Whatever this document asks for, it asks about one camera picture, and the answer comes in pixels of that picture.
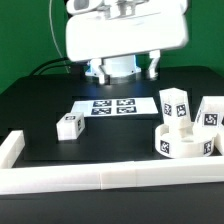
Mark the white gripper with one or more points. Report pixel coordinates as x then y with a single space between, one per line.
101 29

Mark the white marker tag sheet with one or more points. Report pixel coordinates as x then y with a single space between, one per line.
115 107

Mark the white round stool seat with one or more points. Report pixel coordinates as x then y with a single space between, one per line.
191 145

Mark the white U-shaped fence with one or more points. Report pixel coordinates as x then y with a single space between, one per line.
100 176

